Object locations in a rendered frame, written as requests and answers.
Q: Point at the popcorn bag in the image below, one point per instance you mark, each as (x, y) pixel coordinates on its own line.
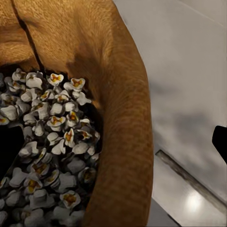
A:
(88, 39)

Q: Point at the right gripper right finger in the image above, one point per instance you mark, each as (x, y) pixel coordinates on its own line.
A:
(220, 141)

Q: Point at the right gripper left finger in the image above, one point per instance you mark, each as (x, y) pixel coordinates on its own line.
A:
(11, 142)

